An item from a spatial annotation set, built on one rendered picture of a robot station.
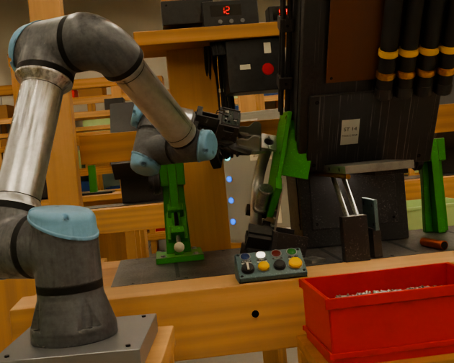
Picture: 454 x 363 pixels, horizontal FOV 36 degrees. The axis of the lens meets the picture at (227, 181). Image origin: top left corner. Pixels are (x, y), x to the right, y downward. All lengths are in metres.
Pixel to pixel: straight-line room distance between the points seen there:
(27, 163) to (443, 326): 0.81
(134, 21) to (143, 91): 10.51
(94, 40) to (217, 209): 0.86
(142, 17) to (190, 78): 9.90
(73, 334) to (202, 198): 0.96
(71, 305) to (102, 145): 1.02
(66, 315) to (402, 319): 0.57
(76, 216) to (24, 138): 0.23
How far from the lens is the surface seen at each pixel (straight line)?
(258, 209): 1.75
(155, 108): 1.51
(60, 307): 1.22
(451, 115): 2.36
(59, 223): 1.20
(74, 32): 1.40
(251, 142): 1.77
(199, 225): 2.08
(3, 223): 1.30
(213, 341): 1.52
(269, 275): 1.51
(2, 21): 12.31
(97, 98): 8.68
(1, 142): 11.47
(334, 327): 1.22
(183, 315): 1.50
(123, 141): 2.16
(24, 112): 1.39
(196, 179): 2.07
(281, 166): 1.72
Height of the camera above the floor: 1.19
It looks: 2 degrees down
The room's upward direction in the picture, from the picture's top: 5 degrees counter-clockwise
